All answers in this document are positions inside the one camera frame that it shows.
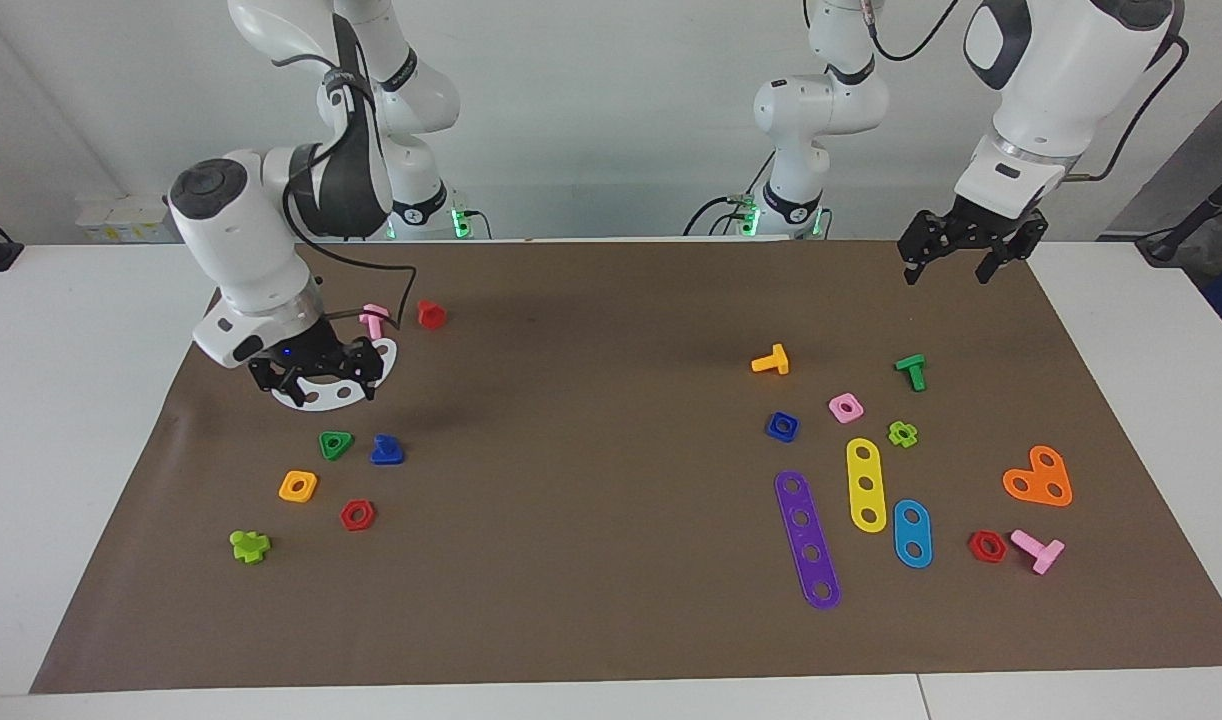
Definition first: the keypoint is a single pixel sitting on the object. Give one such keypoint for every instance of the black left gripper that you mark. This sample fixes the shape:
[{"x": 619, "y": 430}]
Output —
[{"x": 971, "y": 232}]

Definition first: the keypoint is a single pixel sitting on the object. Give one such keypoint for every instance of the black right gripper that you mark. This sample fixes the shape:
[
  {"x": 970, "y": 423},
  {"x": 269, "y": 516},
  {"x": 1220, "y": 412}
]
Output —
[{"x": 316, "y": 362}]

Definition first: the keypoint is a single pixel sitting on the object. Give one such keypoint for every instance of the blue plastic screw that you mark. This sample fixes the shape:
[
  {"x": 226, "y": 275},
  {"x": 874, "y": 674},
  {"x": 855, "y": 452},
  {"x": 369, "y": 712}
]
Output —
[{"x": 386, "y": 455}]

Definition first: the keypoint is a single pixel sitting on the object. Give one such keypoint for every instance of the blue square plastic nut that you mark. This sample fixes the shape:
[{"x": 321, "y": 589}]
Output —
[{"x": 773, "y": 430}]

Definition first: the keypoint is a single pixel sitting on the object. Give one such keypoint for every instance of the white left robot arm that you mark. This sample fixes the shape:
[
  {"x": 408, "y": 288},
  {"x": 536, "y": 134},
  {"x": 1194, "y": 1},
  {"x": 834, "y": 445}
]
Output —
[{"x": 1061, "y": 70}]

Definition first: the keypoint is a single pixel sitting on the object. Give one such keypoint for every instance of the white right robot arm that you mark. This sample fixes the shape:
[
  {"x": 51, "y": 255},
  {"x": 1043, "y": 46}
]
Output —
[{"x": 241, "y": 230}]

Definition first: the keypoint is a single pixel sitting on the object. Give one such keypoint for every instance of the green triangle plastic nut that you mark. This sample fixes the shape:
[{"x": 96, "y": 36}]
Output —
[{"x": 323, "y": 440}]

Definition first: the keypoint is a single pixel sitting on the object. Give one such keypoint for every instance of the pink plastic screw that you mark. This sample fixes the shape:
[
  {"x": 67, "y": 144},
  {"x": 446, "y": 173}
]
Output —
[
  {"x": 1043, "y": 553},
  {"x": 374, "y": 318}
]

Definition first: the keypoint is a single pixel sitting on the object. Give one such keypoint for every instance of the orange square plastic nut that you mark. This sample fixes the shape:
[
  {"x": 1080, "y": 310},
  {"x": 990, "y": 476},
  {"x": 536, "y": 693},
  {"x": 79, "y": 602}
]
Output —
[{"x": 287, "y": 487}]

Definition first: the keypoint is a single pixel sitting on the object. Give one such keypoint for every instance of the green plastic screw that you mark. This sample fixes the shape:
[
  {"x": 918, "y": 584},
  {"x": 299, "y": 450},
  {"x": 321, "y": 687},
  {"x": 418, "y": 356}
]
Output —
[{"x": 913, "y": 370}]

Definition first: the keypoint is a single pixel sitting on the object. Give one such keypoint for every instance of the red plastic screw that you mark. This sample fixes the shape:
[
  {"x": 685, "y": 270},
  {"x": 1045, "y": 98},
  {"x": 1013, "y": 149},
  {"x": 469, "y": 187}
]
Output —
[{"x": 431, "y": 316}]

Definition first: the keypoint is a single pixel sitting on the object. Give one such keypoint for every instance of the red hexagon plastic nut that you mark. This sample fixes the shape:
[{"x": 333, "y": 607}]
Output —
[
  {"x": 347, "y": 516},
  {"x": 975, "y": 547}
]

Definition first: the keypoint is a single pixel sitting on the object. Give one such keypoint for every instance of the lime cross plastic nut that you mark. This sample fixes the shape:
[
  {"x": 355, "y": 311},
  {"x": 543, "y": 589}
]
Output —
[{"x": 893, "y": 432}]

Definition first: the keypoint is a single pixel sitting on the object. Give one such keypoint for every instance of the pink square plastic nut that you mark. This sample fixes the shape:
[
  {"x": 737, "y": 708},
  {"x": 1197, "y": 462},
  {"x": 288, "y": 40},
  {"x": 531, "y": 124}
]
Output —
[{"x": 835, "y": 404}]

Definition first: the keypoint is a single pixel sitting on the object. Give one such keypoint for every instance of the lime cross-head plastic screw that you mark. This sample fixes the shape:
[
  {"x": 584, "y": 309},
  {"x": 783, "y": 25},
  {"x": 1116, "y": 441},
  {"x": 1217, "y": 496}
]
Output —
[{"x": 248, "y": 547}]

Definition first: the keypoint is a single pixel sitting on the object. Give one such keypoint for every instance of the orange plastic screw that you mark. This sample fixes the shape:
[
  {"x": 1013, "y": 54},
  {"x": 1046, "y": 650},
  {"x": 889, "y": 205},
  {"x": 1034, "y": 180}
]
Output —
[{"x": 774, "y": 362}]

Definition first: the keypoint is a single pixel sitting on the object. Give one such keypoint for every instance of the white curved perforated plate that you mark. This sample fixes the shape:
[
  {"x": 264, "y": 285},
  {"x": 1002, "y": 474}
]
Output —
[{"x": 321, "y": 404}]

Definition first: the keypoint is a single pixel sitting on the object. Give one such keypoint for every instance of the black stand with pole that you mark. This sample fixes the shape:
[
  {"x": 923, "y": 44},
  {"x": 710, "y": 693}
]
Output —
[{"x": 1161, "y": 245}]

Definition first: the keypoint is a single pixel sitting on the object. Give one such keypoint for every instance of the orange three-hole corner plate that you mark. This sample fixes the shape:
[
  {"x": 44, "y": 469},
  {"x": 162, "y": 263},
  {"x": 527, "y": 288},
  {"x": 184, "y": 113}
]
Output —
[{"x": 1039, "y": 480}]

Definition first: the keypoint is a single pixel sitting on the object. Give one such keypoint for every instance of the yellow three-hole strip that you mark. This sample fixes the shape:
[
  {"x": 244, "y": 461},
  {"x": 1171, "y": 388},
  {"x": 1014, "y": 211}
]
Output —
[{"x": 865, "y": 500}]

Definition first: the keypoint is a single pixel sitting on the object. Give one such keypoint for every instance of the blue two-hole strip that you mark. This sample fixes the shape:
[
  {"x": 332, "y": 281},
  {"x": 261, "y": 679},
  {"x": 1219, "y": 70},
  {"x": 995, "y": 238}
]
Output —
[{"x": 912, "y": 534}]

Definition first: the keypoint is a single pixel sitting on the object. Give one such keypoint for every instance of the white box with labels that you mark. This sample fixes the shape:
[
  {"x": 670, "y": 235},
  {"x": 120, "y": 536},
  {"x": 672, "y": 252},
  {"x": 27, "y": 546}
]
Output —
[{"x": 121, "y": 215}]

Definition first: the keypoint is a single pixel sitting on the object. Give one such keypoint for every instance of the purple four-hole strip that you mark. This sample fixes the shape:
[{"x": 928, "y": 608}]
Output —
[{"x": 807, "y": 537}]

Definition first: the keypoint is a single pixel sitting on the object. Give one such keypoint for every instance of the brown table mat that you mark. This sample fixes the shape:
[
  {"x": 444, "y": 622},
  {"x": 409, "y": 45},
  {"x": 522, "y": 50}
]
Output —
[{"x": 591, "y": 560}]

